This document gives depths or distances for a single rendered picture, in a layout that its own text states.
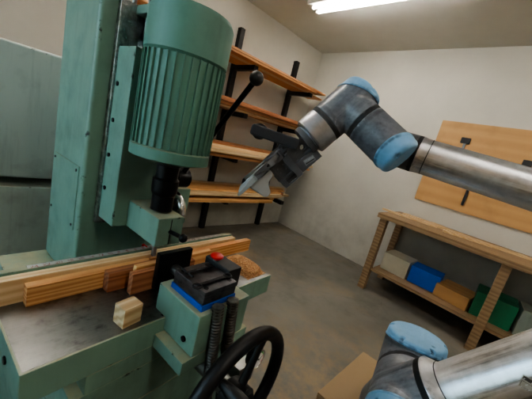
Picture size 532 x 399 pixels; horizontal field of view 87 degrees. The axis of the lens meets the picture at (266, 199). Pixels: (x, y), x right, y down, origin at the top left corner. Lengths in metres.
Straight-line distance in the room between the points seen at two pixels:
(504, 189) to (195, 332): 0.69
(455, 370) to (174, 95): 0.77
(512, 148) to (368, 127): 2.99
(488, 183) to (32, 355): 0.89
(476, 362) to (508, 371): 0.05
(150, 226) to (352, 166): 3.52
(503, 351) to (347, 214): 3.41
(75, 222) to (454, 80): 3.66
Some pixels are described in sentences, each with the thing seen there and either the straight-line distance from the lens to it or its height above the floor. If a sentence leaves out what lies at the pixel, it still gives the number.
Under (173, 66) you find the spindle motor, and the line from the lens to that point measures 0.61.
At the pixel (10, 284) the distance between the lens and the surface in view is 0.69.
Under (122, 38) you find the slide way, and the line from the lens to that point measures 0.82.
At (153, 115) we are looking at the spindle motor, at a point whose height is 1.29.
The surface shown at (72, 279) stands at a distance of 0.70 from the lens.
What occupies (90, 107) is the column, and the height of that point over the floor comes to 1.27.
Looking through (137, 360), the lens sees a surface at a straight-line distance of 0.69.
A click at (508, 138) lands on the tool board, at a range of 3.59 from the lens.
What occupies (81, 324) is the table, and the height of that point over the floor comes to 0.90.
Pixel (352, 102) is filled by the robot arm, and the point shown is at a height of 1.41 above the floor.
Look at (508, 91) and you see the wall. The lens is 3.72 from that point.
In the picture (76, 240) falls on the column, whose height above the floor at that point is 0.93.
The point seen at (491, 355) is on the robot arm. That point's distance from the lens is 0.73.
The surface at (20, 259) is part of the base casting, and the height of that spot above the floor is 0.80.
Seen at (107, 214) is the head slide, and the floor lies 1.02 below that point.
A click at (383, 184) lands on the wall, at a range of 3.82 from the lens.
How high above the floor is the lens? 1.30
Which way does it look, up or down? 12 degrees down
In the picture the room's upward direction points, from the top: 14 degrees clockwise
